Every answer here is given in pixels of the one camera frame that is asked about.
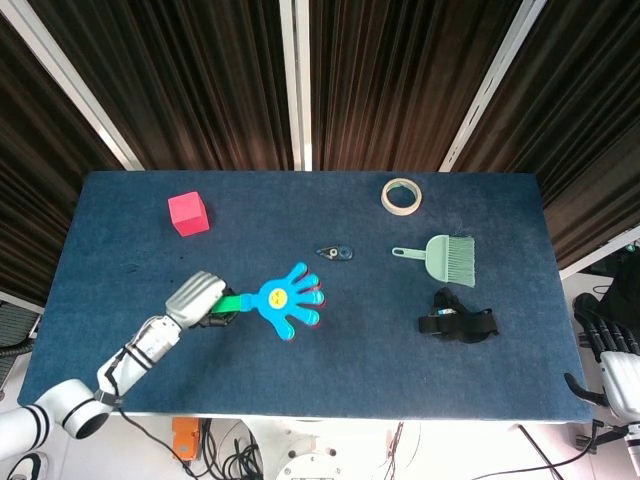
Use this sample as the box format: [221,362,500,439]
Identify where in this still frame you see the long black cable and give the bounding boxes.
[442,424,601,480]

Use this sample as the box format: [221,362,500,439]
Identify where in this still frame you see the white frame rail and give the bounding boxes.
[559,238,640,281]

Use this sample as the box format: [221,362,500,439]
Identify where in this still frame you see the thin red wires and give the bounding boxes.
[382,422,407,474]

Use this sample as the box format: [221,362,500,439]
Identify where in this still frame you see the blue table cloth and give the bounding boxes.
[17,170,594,424]

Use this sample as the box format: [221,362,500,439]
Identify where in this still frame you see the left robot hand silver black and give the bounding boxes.
[164,270,239,331]

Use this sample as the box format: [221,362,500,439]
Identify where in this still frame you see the beige masking tape roll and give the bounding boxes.
[381,177,424,217]

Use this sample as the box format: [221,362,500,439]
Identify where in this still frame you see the mint green hand brush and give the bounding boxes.
[391,235,477,290]

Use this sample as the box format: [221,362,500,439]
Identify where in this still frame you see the orange device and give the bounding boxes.
[171,418,202,462]

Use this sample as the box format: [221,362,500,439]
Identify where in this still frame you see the black strap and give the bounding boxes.
[418,287,500,346]

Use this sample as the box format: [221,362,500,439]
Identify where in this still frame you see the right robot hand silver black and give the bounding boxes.
[563,293,640,426]

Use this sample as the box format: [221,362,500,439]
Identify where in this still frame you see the blue correction tape dispenser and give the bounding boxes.
[314,243,355,263]

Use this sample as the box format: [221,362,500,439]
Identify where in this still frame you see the red foam cube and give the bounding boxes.
[167,190,211,238]

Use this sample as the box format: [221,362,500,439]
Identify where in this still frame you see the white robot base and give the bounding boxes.
[272,422,347,480]

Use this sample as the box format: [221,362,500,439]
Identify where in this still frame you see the blue hand clapper green handle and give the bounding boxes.
[209,262,327,344]

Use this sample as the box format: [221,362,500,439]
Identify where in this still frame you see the black cable bundle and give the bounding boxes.
[182,419,264,480]

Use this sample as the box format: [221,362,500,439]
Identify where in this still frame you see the white frame post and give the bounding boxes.
[438,0,549,173]
[278,0,314,172]
[0,0,146,172]

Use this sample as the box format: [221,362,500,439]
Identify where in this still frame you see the dark brown curtain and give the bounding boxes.
[0,0,640,307]

